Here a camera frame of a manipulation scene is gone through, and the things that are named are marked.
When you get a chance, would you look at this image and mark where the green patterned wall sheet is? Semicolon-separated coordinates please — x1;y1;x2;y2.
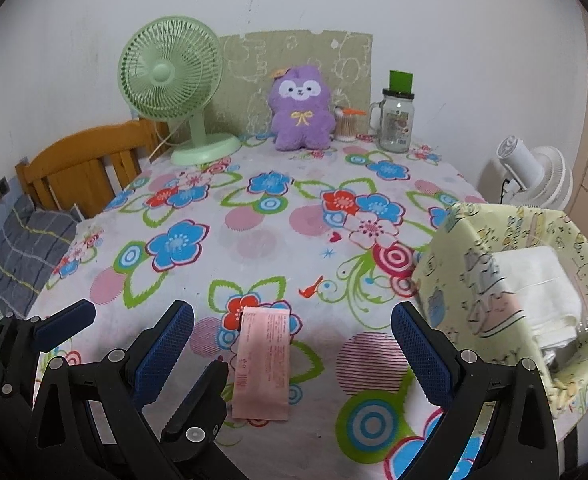
209;31;373;136

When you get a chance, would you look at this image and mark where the green desk fan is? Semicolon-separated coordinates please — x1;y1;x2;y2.
118;16;242;167

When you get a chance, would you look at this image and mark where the white fan cable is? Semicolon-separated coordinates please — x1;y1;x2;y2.
149;122;173;161

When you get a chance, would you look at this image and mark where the purple plush toy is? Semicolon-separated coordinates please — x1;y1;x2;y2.
265;64;335;152

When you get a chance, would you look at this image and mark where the orange wooden chair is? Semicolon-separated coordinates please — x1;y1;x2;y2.
16;120;171;218

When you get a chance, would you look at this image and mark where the grey plaid pillow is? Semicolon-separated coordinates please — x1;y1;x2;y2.
0;195;82;318

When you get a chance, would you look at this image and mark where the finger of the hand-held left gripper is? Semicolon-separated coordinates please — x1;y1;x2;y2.
161;359;249;480
0;300;97;396

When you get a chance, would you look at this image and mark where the glass jar mug green lid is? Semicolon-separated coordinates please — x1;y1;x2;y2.
369;70;415;153

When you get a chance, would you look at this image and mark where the white towel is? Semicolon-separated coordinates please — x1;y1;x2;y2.
494;247;582;348

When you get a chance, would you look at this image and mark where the pink paper packet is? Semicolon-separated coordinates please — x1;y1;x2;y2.
232;308;291;420

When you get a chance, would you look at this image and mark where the white desk fan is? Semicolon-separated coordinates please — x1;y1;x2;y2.
476;135;574;211

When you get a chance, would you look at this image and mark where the yellow-green patterned storage box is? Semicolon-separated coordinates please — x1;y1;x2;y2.
411;202;588;418

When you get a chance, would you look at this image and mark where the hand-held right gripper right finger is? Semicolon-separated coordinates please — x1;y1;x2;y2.
391;302;560;480

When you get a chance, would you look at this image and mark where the floral tablecloth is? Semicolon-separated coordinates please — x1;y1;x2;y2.
26;132;588;480

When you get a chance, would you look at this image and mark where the clear cotton swab container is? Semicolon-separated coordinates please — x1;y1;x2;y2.
334;107;359;142

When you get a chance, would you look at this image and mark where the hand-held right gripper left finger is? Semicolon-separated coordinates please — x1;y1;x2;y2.
26;300;195;480

